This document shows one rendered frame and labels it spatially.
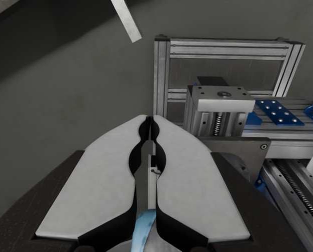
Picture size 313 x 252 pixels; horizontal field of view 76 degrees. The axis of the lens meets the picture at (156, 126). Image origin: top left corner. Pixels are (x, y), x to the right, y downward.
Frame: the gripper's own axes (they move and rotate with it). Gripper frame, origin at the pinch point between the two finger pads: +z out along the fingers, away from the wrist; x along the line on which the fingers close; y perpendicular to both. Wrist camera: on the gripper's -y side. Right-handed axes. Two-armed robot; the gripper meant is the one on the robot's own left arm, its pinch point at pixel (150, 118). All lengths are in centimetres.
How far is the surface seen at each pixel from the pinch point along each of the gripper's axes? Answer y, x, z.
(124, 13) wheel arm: -3, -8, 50
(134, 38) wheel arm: 3.1, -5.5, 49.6
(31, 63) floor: 34, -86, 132
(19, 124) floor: 84, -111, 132
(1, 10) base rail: -2, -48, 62
